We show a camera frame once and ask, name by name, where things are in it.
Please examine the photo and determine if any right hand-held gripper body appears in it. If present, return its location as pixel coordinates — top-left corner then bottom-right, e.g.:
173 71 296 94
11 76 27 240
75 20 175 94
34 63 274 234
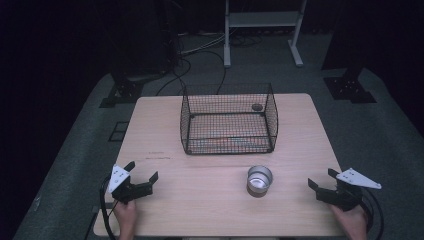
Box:
315 167 383 213

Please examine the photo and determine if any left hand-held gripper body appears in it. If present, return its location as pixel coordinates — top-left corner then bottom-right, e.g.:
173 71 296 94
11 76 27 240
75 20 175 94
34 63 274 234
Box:
107 163 155 205

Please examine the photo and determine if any silver metal can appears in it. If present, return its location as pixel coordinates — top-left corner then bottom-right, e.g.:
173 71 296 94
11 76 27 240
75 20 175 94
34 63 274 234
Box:
246 164 274 198

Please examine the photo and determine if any black wire mesh basket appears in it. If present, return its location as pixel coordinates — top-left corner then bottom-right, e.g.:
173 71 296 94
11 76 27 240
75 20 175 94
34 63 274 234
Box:
179 82 280 156

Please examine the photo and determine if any person's right hand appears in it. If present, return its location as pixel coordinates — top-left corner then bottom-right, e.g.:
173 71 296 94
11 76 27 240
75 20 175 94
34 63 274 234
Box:
329 203 369 240

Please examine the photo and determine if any person's left hand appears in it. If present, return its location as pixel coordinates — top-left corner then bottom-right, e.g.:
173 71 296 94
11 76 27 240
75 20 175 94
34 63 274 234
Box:
113 199 138 240

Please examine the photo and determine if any black stand base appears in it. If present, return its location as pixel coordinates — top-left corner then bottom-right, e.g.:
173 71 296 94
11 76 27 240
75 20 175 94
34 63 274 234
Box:
99 74 146 109
322 66 378 105

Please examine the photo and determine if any dark equipment cabinet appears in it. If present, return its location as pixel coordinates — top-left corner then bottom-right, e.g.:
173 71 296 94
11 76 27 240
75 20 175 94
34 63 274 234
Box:
108 0 179 78

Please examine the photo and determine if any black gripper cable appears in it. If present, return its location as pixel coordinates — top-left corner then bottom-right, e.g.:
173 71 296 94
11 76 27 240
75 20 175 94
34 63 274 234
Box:
359 186 385 240
99 175 118 240

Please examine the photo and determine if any black floor cable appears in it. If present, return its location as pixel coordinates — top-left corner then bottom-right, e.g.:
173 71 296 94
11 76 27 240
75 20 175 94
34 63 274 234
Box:
186 49 228 95
155 58 193 97

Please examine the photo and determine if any grey floor cable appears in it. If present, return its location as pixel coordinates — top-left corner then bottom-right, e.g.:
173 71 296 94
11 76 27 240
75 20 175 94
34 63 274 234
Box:
179 32 228 57

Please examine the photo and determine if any white metal stand frame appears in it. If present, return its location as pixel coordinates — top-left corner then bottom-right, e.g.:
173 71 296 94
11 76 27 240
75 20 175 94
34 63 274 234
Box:
223 0 308 69

